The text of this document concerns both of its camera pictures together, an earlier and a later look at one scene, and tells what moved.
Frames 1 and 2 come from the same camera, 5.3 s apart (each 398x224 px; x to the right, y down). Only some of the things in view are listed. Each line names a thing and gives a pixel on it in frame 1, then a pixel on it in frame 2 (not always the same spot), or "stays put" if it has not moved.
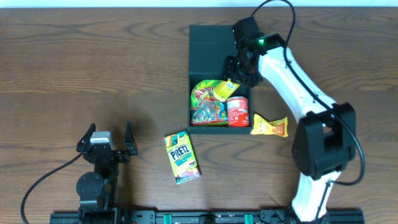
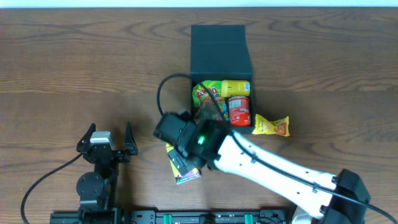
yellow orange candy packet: x=278 y=126 stays put
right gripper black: x=230 y=71 -> x=179 y=163
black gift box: x=208 y=46 stays put
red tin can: x=238 y=111 stays put
